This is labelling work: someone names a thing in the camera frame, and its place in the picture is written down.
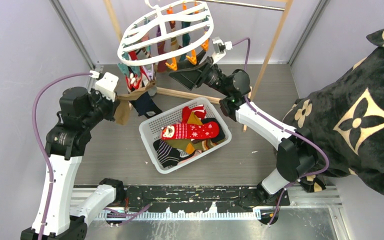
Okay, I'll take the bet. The white plastic basket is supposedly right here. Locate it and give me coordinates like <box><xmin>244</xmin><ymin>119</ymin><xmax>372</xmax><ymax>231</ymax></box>
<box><xmin>139</xmin><ymin>97</ymin><xmax>232</xmax><ymax>174</ymax></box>

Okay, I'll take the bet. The olive green sock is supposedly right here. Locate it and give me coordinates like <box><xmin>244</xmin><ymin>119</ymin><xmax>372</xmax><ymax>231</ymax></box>
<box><xmin>164</xmin><ymin>139</ymin><xmax>215</xmax><ymax>153</ymax></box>

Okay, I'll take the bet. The metal rack rod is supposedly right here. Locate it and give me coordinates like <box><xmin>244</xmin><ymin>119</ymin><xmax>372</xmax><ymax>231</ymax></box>
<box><xmin>204</xmin><ymin>0</ymin><xmax>286</xmax><ymax>12</ymax></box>

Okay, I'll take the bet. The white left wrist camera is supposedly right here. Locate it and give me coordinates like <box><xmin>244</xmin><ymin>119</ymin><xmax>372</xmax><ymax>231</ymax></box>
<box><xmin>89</xmin><ymin>70</ymin><xmax>119</xmax><ymax>102</ymax></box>

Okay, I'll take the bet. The orange clip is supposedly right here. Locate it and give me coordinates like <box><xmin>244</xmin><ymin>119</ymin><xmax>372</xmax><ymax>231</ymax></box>
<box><xmin>165</xmin><ymin>56</ymin><xmax>179</xmax><ymax>72</ymax></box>
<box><xmin>200</xmin><ymin>30</ymin><xmax>210</xmax><ymax>52</ymax></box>
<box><xmin>185</xmin><ymin>49</ymin><xmax>198</xmax><ymax>66</ymax></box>

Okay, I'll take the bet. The black white striped sock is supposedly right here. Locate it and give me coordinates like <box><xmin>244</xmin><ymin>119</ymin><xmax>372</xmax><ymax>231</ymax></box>
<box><xmin>153</xmin><ymin>139</ymin><xmax>190</xmax><ymax>168</ymax></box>

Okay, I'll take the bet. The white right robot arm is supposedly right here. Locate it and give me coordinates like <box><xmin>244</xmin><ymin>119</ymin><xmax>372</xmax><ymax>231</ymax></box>
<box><xmin>169</xmin><ymin>57</ymin><xmax>318</xmax><ymax>206</ymax></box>

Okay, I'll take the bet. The wooden drying rack frame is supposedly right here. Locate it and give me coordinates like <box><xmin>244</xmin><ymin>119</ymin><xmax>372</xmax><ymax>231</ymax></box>
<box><xmin>102</xmin><ymin>0</ymin><xmax>295</xmax><ymax>133</ymax></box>

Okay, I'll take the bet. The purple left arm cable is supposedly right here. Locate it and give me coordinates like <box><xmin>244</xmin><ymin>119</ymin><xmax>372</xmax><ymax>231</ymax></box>
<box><xmin>31</xmin><ymin>71</ymin><xmax>100</xmax><ymax>240</ymax></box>

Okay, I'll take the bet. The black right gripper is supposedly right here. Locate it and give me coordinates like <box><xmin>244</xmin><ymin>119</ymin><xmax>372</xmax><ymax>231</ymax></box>
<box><xmin>168</xmin><ymin>50</ymin><xmax>231</xmax><ymax>97</ymax></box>

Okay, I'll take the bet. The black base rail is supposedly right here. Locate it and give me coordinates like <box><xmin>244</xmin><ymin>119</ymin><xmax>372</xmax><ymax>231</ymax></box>
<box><xmin>105</xmin><ymin>185</ymin><xmax>291</xmax><ymax>224</ymax></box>

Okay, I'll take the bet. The red snowflake sock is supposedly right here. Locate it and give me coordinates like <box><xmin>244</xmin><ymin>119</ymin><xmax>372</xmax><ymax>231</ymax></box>
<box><xmin>161</xmin><ymin>121</ymin><xmax>220</xmax><ymax>140</ymax></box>

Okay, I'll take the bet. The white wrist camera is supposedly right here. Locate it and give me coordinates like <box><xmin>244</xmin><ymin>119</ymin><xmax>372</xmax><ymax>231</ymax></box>
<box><xmin>211</xmin><ymin>37</ymin><xmax>233</xmax><ymax>65</ymax></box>
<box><xmin>89</xmin><ymin>70</ymin><xmax>119</xmax><ymax>102</ymax></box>

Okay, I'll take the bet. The black floral plush blanket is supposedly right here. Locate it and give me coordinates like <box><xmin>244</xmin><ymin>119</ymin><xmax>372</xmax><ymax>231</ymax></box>
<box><xmin>282</xmin><ymin>28</ymin><xmax>384</xmax><ymax>195</ymax></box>

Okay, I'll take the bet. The white oval clip hanger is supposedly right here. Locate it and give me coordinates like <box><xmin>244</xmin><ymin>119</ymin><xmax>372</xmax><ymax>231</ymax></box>
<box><xmin>117</xmin><ymin>0</ymin><xmax>215</xmax><ymax>67</ymax></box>

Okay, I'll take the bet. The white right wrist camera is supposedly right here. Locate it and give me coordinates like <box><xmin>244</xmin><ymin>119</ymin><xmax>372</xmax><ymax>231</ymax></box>
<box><xmin>211</xmin><ymin>37</ymin><xmax>233</xmax><ymax>65</ymax></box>

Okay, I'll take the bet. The navy blue patterned sock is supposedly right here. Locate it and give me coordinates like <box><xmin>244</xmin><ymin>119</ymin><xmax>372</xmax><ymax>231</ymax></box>
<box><xmin>130</xmin><ymin>92</ymin><xmax>163</xmax><ymax>119</ymax></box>

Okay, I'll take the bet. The brown sock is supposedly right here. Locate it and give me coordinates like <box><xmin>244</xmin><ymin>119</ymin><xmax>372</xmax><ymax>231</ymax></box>
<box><xmin>113</xmin><ymin>80</ymin><xmax>157</xmax><ymax>125</ymax></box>

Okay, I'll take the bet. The dark green sock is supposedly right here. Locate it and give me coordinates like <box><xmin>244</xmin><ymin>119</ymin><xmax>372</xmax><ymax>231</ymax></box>
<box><xmin>179</xmin><ymin>21</ymin><xmax>191</xmax><ymax>61</ymax></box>

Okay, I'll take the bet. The purple clip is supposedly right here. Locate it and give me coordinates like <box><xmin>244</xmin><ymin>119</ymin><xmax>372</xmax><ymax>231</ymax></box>
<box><xmin>143</xmin><ymin>64</ymin><xmax>157</xmax><ymax>81</ymax></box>

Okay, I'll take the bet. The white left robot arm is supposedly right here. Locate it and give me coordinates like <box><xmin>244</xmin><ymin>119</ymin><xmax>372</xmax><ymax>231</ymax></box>
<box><xmin>20</xmin><ymin>87</ymin><xmax>127</xmax><ymax>240</ymax></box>

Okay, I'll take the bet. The santa christmas sock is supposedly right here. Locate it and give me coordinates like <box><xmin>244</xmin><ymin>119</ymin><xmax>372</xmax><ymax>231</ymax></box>
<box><xmin>125</xmin><ymin>67</ymin><xmax>145</xmax><ymax>93</ymax></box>

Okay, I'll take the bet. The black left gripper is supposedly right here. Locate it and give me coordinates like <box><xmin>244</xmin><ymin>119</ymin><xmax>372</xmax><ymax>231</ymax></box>
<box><xmin>82</xmin><ymin>86</ymin><xmax>120</xmax><ymax>130</ymax></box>

